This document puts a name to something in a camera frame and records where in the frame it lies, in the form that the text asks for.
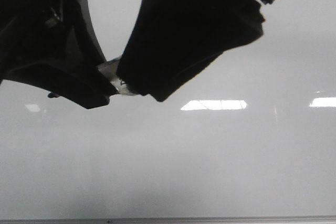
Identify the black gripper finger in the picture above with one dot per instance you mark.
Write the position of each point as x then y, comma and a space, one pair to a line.
174, 40
55, 48

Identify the white marker with black cap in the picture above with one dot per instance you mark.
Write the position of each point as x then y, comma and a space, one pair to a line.
109, 70

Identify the white whiteboard with metal frame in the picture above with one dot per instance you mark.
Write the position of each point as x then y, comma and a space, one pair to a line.
251, 135

